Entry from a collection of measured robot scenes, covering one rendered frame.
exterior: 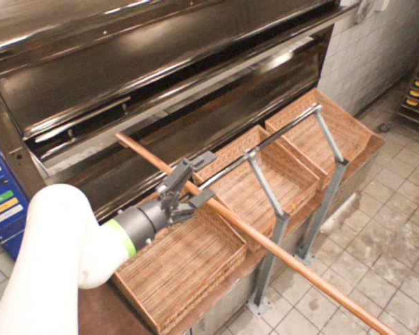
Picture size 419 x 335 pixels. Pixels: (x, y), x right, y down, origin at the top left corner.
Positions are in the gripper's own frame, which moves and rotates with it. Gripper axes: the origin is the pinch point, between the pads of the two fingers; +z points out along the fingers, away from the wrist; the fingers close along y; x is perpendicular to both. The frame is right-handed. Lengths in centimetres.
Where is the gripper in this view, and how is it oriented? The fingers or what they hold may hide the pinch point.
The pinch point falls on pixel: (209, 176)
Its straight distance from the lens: 84.2
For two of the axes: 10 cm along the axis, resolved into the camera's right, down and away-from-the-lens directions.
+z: 7.2, -5.0, 4.7
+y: 0.0, 6.9, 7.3
